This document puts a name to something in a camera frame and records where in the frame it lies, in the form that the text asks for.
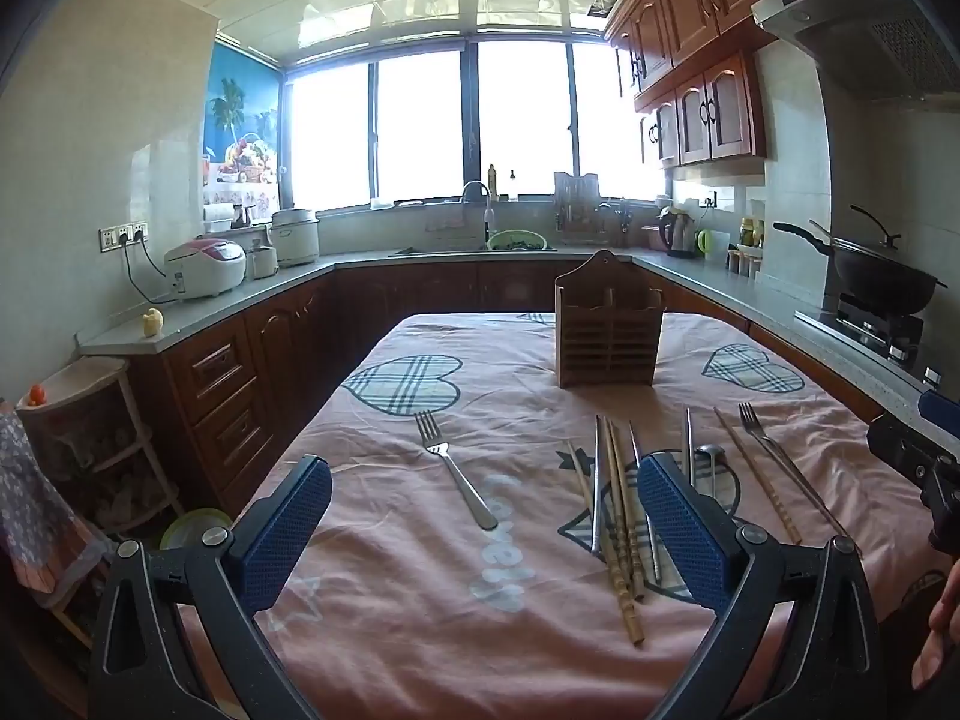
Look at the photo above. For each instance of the pink printed tablecloth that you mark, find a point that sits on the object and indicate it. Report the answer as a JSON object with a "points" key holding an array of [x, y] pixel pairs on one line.
{"points": [[420, 615]]}

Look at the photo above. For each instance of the gas stove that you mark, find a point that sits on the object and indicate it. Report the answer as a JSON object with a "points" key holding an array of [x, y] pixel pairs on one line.
{"points": [[877, 330]]}

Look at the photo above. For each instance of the kitchen faucet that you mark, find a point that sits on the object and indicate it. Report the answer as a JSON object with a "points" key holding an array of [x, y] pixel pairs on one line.
{"points": [[487, 214]]}

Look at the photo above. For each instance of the white corner shelf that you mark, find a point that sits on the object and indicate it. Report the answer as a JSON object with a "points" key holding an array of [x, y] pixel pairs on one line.
{"points": [[82, 420]]}

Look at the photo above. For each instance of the small white electric pot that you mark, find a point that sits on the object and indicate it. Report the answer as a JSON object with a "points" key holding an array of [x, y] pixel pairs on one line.
{"points": [[262, 261]]}

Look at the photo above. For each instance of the black wok with lid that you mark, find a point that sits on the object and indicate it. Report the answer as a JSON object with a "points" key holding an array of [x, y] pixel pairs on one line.
{"points": [[885, 277]]}

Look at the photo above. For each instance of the large white rice cooker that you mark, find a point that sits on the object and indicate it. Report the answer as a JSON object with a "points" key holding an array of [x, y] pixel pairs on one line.
{"points": [[295, 236]]}

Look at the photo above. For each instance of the kitchen sink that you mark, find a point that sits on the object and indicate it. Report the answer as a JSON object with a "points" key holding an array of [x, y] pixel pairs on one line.
{"points": [[435, 250]]}

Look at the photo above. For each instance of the kitchen window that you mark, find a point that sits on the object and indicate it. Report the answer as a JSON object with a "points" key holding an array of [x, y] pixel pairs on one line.
{"points": [[427, 127]]}

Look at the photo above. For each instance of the yellow duck toy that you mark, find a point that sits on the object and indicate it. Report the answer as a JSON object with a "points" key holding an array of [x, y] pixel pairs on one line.
{"points": [[153, 322]]}

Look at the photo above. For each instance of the person's right hand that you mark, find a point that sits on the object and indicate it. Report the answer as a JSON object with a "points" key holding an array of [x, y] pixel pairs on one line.
{"points": [[946, 630]]}

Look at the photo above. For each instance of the green colander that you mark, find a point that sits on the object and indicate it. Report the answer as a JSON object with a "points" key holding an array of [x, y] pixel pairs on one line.
{"points": [[516, 240]]}

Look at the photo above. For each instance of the steel range hood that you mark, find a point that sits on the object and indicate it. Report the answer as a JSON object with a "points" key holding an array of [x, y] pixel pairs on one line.
{"points": [[862, 22]]}

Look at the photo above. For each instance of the floral cloth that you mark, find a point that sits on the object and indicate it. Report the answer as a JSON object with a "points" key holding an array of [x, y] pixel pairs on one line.
{"points": [[37, 517]]}

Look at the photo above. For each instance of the group of condiment jars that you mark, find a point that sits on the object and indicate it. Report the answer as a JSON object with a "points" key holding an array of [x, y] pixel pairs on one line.
{"points": [[748, 251]]}

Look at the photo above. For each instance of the electric kettle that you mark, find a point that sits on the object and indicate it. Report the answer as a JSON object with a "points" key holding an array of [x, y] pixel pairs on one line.
{"points": [[679, 234]]}

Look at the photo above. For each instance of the small wall socket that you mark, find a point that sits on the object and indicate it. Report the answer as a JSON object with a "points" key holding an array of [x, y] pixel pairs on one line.
{"points": [[709, 200]]}

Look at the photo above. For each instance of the wooden utensil holder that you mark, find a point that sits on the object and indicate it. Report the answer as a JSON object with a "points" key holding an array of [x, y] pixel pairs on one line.
{"points": [[609, 330]]}

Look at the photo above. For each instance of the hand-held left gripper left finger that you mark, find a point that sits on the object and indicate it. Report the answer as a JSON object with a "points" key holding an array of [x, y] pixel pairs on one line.
{"points": [[285, 532]]}

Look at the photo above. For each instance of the short steel fork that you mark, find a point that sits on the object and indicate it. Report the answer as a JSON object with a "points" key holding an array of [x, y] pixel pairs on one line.
{"points": [[457, 476]]}

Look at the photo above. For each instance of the tall yellow bottle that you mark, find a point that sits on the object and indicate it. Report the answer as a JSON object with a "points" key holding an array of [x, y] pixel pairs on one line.
{"points": [[492, 184]]}

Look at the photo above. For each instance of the green rimmed bowl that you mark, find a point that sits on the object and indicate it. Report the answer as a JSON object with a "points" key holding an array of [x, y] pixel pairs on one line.
{"points": [[191, 529]]}

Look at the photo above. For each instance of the grey kitchen countertop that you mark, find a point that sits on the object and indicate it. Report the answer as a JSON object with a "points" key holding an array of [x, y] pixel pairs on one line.
{"points": [[225, 304]]}

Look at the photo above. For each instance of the wooden lower cabinets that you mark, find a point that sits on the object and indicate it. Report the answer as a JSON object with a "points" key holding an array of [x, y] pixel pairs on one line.
{"points": [[232, 390]]}

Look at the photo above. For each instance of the dish drying rack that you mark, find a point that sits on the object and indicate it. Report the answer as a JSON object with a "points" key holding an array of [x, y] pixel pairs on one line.
{"points": [[577, 202]]}

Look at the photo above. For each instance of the green cup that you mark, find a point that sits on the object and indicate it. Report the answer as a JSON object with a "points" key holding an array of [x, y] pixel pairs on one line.
{"points": [[707, 241]]}

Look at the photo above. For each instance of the white and pink rice cooker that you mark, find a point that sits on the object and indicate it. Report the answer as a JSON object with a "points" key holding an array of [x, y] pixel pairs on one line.
{"points": [[204, 266]]}

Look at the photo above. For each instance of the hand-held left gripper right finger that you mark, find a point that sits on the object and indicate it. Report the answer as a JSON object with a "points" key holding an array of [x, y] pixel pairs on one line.
{"points": [[682, 532]]}

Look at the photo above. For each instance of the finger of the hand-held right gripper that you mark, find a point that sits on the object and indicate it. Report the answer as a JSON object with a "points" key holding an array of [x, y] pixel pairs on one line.
{"points": [[941, 409], [904, 446]]}

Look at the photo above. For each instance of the pink container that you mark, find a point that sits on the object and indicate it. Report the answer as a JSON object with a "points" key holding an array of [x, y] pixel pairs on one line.
{"points": [[651, 238]]}

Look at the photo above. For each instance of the wooden cabinets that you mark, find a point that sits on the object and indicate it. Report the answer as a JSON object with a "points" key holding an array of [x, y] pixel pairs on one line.
{"points": [[232, 390], [705, 52]]}

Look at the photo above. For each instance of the steel spoon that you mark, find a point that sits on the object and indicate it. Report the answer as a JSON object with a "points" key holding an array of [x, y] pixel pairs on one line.
{"points": [[711, 454]]}

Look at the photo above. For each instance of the metal chopstick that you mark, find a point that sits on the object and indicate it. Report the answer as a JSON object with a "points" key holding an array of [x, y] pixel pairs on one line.
{"points": [[688, 442]]}

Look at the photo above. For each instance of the wall socket strip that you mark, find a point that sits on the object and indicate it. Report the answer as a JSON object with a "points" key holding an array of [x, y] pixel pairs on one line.
{"points": [[124, 235]]}

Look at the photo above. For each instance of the fruit and palm wall poster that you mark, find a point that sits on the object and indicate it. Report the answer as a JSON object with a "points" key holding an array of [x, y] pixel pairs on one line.
{"points": [[240, 127]]}

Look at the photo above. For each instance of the orange toy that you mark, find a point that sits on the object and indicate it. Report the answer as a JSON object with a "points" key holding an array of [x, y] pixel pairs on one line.
{"points": [[36, 393]]}

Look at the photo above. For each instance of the wooden upper cabinets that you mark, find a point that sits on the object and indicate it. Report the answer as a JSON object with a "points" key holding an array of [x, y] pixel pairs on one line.
{"points": [[705, 52]]}

